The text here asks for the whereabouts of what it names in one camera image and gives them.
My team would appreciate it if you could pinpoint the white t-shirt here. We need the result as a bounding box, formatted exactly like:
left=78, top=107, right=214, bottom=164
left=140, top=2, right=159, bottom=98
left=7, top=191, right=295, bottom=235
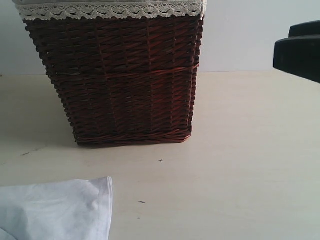
left=0, top=177, right=113, bottom=240

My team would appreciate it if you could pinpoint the dark red wicker basket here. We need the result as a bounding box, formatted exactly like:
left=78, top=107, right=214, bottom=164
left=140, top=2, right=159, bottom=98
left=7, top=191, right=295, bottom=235
left=25, top=15, right=204, bottom=147

